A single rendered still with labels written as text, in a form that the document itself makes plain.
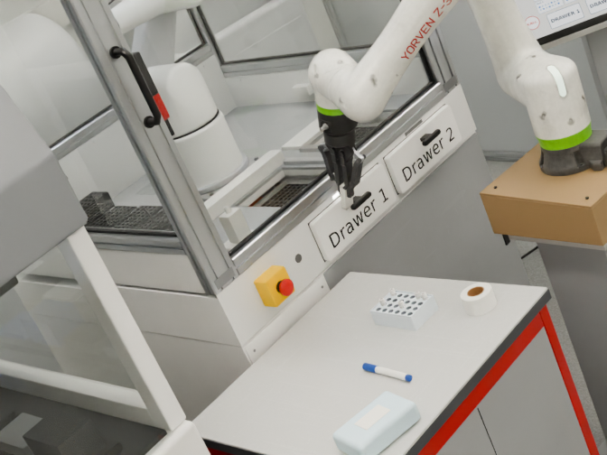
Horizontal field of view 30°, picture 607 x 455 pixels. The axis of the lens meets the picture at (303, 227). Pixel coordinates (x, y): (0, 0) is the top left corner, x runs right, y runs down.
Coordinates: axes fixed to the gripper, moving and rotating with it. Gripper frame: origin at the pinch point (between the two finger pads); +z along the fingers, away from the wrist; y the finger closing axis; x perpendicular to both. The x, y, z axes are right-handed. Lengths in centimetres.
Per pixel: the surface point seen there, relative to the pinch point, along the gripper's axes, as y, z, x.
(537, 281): 1, 100, 95
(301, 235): -3.1, 3.6, -14.7
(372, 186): -0.7, 4.9, 11.3
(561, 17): 13, -12, 83
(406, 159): -0.4, 5.7, 26.2
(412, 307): 34.5, 2.9, -22.6
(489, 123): -70, 107, 181
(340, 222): -0.1, 6.5, -3.1
